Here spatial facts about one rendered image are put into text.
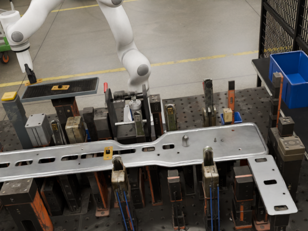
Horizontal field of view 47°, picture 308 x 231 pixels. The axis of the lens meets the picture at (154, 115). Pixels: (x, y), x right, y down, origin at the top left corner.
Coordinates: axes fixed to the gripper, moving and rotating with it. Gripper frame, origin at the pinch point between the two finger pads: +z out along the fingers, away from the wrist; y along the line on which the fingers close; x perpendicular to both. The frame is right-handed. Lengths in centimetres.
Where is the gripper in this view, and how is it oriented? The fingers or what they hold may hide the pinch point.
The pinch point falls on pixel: (32, 77)
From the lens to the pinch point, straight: 177.6
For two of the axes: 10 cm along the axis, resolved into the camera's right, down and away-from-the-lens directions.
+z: 1.2, 8.1, 5.7
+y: 3.1, 5.2, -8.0
